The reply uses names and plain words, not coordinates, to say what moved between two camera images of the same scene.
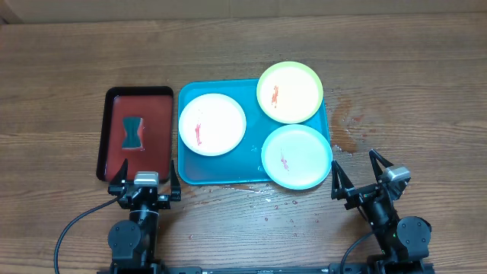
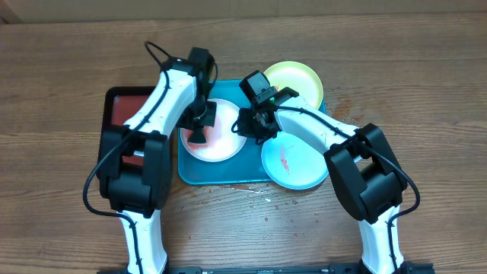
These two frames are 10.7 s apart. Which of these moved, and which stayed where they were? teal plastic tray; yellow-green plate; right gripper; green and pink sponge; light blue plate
Moved: green and pink sponge; right gripper
Stayed: light blue plate; teal plastic tray; yellow-green plate
